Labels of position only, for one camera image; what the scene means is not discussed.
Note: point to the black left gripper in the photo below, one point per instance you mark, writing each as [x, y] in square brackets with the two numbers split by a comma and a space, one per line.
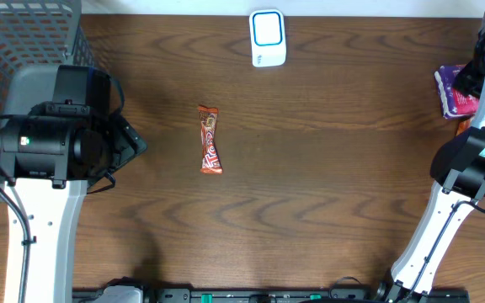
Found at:
[129, 137]

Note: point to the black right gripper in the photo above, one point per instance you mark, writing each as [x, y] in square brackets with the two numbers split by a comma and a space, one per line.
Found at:
[466, 79]

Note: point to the pink purple tissue pack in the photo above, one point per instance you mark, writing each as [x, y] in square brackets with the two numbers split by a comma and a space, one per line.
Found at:
[453, 104]

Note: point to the red chocolate bar wrapper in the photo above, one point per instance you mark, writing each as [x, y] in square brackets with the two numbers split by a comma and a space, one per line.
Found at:
[211, 163]

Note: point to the orange snack packet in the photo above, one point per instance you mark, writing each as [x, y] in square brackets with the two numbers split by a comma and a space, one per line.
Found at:
[464, 125]

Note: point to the grey plastic mesh basket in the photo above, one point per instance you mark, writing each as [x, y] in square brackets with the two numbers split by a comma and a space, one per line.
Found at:
[36, 37]

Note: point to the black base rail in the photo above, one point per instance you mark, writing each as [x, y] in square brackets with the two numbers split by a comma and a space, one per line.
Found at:
[344, 290]

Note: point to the white barcode scanner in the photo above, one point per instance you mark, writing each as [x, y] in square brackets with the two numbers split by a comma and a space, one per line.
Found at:
[268, 39]

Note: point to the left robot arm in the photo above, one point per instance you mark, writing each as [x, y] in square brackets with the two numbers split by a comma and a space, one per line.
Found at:
[50, 156]

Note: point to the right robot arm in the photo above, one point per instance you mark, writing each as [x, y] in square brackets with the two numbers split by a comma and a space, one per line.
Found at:
[458, 170]

